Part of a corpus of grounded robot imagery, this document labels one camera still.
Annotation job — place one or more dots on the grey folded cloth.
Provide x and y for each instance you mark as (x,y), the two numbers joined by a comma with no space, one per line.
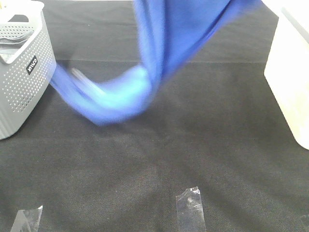
(12,45)

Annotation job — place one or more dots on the clear tape strip left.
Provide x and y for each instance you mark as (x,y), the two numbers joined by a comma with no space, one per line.
(27,220)

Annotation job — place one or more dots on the grey perforated laundry basket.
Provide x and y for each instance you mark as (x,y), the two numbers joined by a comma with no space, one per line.
(25,75)

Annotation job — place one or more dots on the white plastic basket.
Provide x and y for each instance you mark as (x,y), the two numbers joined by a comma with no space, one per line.
(287,73)

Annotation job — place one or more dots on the clear tape strip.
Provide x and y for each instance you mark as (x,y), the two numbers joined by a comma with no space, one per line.
(190,217)
(27,220)

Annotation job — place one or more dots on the clear tape strip centre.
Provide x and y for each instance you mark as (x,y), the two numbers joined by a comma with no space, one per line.
(190,217)

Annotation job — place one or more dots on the blue microfibre towel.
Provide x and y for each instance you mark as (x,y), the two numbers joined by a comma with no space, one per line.
(170,32)

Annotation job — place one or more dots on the black table cloth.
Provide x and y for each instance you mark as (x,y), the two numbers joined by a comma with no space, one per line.
(215,125)

